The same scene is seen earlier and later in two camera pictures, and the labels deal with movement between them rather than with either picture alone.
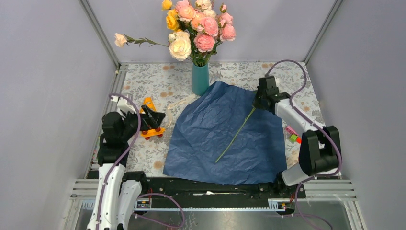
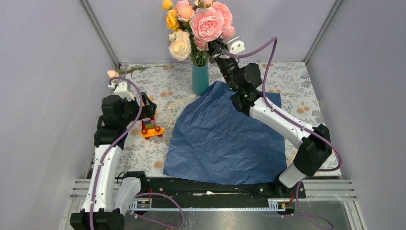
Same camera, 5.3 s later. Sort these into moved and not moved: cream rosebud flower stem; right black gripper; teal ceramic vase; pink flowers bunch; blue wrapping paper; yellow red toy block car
Moved: pink flowers bunch; right black gripper; cream rosebud flower stem
Not moved: teal ceramic vase; yellow red toy block car; blue wrapping paper
